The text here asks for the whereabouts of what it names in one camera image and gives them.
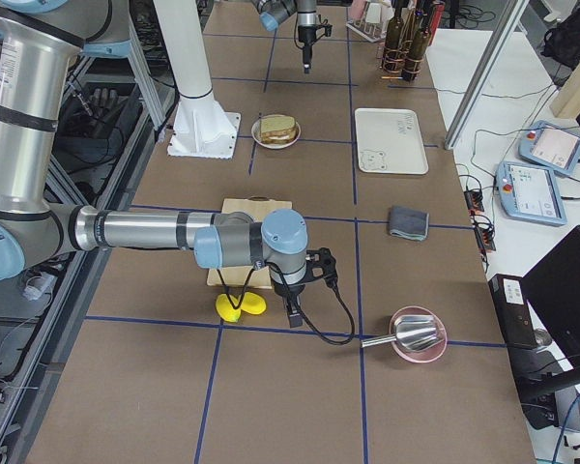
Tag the white wire cup rack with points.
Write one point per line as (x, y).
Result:
(374, 22)

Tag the yellow lemon lower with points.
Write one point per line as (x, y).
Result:
(228, 308)

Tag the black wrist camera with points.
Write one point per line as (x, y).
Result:
(324, 29)
(321, 264)

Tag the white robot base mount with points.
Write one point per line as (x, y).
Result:
(202, 129)

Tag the wooden cutting board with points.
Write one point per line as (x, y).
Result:
(234, 234)

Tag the copper wire bottle rack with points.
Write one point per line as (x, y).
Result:
(398, 62)

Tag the cream bear tray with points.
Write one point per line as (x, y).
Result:
(389, 141)

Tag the dark wine bottle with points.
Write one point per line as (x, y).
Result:
(393, 36)
(414, 56)

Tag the pink bowl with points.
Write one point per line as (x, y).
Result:
(429, 355)

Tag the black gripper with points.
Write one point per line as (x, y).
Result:
(304, 36)
(287, 291)

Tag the dark wine bottle upper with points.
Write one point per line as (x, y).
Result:
(393, 36)

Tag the yellow lemon upper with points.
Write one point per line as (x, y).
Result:
(253, 304)

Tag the dark wine bottle lower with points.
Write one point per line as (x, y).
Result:
(414, 56)

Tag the yellow lemon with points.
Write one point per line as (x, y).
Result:
(253, 304)
(228, 308)

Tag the black monitor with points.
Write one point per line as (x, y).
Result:
(552, 287)

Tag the metal scoop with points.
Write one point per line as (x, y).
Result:
(411, 333)

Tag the blue teach pendant far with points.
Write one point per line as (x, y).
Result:
(552, 146)

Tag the pink cup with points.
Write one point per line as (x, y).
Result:
(356, 9)

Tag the bread slice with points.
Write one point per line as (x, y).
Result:
(277, 125)
(278, 140)

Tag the aluminium frame post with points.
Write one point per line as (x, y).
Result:
(498, 40)

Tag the black computer box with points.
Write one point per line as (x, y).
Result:
(512, 311)

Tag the blue teach pendant near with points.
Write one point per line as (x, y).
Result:
(530, 193)

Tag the grey folded cloth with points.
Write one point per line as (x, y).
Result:
(408, 223)

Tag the blue teach pendant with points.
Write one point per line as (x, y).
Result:
(530, 193)
(552, 146)

